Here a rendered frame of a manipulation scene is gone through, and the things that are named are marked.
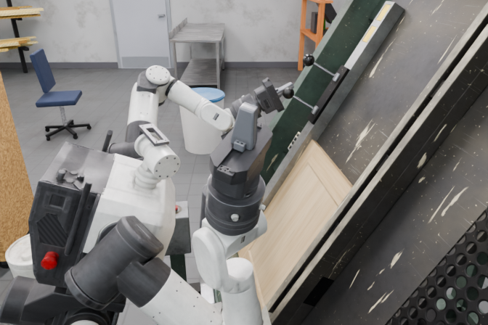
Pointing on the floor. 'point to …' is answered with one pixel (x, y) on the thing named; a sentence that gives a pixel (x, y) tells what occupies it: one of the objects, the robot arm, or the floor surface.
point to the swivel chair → (69, 98)
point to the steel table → (184, 33)
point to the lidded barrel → (199, 138)
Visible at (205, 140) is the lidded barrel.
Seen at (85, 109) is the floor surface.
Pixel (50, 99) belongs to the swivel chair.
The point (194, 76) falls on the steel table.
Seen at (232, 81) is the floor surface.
